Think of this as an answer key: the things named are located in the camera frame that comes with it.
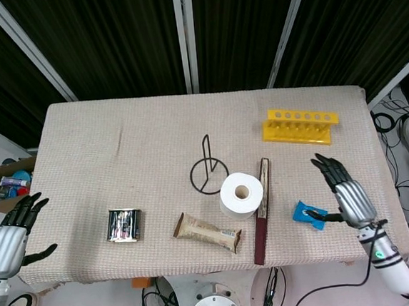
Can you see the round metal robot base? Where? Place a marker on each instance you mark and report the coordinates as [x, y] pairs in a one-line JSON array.
[[214, 302]]

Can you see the yellow test tube rack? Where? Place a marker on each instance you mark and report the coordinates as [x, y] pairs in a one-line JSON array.
[[299, 127]]

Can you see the beige woven table cloth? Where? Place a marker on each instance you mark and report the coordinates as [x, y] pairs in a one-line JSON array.
[[152, 129]]

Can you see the orange object under table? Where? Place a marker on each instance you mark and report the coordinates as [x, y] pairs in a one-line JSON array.
[[141, 282]]

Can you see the blue snack packet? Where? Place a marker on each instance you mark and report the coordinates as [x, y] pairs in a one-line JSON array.
[[304, 213]]

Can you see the beige snack bar wrapper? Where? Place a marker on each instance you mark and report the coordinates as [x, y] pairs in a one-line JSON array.
[[208, 232]]

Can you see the silver battery pack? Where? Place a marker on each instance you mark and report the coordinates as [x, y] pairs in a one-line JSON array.
[[125, 225]]

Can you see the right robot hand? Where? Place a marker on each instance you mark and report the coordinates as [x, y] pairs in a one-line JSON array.
[[351, 197]]

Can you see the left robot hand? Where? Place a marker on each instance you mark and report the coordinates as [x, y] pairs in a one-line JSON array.
[[6, 243]]

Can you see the white toilet paper roll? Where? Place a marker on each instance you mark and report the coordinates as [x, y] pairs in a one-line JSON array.
[[241, 197]]

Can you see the cardboard box with items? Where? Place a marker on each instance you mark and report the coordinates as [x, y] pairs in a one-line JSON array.
[[6, 184]]

